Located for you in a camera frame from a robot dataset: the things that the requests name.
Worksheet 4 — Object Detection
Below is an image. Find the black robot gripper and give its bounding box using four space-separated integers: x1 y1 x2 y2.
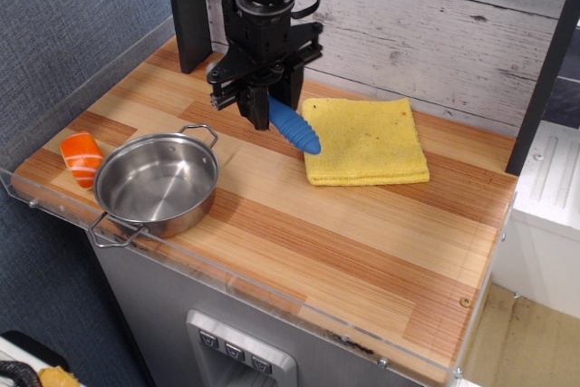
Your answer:
207 0 323 131

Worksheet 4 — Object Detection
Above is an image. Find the blue handled metal spoon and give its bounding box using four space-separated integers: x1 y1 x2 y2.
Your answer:
268 96 322 155

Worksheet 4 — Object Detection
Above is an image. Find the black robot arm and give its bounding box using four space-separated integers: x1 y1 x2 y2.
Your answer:
207 0 323 131

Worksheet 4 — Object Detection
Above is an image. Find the yellow folded towel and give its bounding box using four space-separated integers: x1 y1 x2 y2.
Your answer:
302 98 430 187

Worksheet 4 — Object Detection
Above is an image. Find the stainless steel pot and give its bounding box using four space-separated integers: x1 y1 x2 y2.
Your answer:
87 124 220 248

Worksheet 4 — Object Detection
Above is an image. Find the orange salmon sushi toy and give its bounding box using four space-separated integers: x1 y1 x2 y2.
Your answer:
60 131 104 189

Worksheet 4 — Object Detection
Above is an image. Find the grey toy dishwasher cabinet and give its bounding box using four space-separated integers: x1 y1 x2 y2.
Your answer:
88 230 416 386

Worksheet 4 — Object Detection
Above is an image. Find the silver button control panel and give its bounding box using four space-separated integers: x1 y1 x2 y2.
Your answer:
186 309 298 387

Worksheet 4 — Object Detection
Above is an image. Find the clear acrylic table guard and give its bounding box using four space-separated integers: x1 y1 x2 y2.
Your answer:
2 160 516 386

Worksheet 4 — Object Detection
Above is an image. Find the white plastic side unit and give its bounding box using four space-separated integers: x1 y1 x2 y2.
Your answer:
492 121 579 317

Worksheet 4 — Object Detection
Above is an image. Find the yellow object bottom left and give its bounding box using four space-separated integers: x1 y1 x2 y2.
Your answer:
38 366 81 387

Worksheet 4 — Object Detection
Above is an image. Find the black left frame post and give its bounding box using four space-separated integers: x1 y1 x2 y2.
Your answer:
170 0 213 73

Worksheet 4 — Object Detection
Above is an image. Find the black vertical frame post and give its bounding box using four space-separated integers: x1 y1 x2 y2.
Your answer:
506 0 579 176

